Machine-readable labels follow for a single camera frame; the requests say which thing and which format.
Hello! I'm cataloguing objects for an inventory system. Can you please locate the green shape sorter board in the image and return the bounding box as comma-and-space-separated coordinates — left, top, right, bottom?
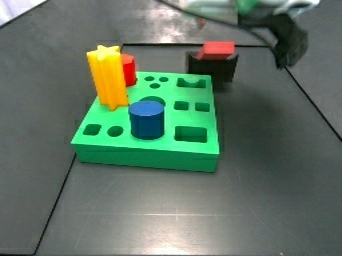
71, 72, 219, 172

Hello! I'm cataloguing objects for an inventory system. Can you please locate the yellow star prism block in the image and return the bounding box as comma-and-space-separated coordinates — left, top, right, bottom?
87, 45, 128, 111

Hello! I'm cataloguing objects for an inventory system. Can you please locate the red double-square U block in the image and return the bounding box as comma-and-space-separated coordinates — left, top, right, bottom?
196, 41, 235, 60

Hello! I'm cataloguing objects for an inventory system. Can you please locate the black curved holder stand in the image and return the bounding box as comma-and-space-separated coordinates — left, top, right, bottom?
186, 51, 239, 82

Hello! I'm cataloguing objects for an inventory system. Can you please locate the robot arm with black sleeve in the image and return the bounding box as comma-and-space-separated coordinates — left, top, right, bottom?
156, 0, 321, 69

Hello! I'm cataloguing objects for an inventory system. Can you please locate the blue cylinder block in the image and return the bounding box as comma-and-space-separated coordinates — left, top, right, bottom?
128, 101, 164, 140

